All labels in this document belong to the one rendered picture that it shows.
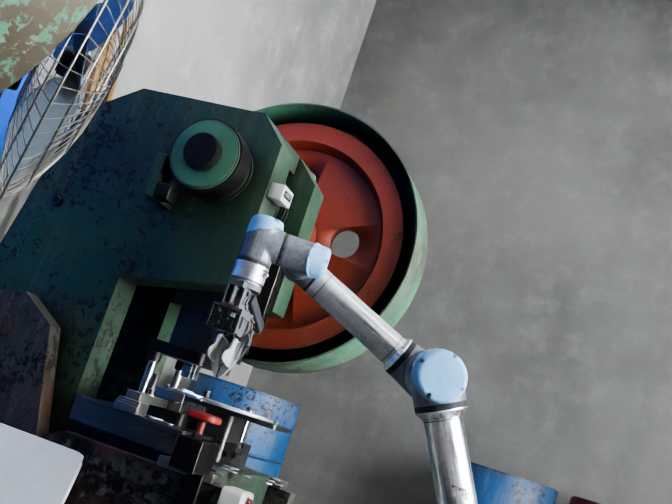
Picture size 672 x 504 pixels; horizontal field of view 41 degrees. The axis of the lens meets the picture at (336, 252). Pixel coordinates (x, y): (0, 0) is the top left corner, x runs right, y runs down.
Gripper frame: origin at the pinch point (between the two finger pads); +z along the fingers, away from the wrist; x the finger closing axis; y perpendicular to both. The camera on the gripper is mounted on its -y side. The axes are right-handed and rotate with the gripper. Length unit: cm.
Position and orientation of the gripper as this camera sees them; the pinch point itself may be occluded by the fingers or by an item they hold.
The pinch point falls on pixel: (219, 372)
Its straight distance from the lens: 196.2
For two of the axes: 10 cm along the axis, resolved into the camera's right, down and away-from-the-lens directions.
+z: -3.1, 9.3, -1.9
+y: -2.7, -2.8, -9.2
